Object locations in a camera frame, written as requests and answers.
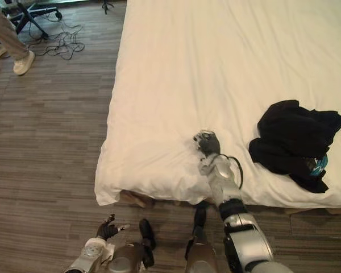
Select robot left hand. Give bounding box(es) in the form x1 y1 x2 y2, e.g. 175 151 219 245
95 214 131 239

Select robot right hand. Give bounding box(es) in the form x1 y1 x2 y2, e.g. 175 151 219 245
192 129 220 158

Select white bed duvet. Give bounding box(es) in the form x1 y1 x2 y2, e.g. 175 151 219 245
94 0 341 209

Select robot left leg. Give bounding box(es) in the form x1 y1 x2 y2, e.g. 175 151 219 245
107 218 156 273

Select robot leg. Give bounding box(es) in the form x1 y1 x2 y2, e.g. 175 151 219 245
184 206 220 273
107 218 156 273

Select black crumpled garment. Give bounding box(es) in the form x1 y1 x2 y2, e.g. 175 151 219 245
248 99 341 194

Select robot right leg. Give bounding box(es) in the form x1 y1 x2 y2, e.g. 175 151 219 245
184 206 220 273

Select black tripod stand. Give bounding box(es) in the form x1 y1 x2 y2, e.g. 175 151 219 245
101 0 115 15

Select person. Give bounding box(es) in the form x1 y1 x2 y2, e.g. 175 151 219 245
0 0 36 76

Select black office chair base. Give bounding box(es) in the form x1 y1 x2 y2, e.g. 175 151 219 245
1 0 63 40

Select wooden bed frame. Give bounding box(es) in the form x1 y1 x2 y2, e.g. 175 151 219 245
119 189 341 217

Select tangled black floor cables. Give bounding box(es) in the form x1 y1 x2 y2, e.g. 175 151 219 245
25 5 86 61

